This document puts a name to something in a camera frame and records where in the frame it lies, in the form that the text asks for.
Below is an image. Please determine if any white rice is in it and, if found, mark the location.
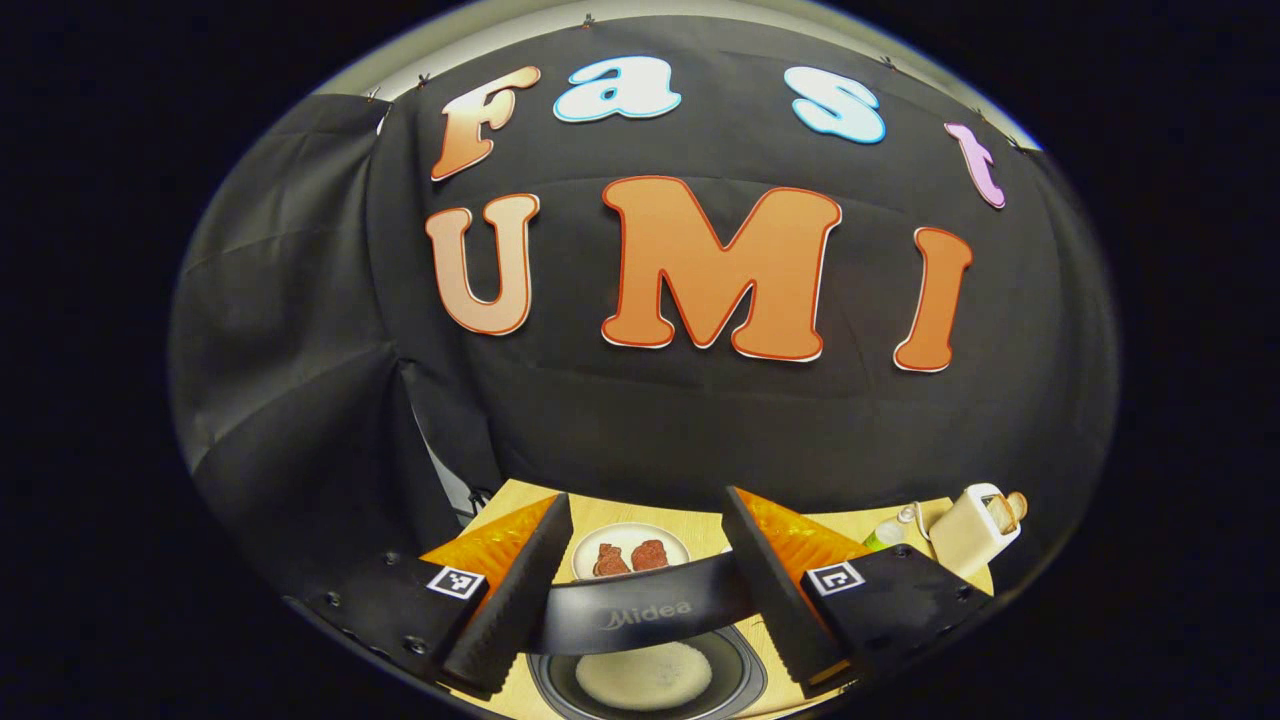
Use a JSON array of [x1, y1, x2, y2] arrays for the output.
[[575, 642, 713, 711]]

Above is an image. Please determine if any small round white plate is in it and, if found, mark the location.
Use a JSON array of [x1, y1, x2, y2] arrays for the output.
[[570, 521, 693, 583]]

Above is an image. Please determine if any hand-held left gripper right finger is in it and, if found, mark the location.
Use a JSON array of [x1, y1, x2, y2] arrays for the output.
[[720, 486, 993, 701]]

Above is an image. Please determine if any black backdrop cloth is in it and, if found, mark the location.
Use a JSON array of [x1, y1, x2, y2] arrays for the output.
[[168, 15, 1119, 601]]

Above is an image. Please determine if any white toaster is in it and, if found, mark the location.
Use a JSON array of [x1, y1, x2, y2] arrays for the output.
[[928, 482, 1025, 579]]

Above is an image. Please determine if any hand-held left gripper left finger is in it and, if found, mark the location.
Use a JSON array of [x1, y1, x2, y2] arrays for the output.
[[298, 491, 576, 701]]

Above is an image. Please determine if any black rice cooker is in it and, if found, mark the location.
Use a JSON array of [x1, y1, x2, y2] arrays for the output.
[[528, 548, 769, 720]]

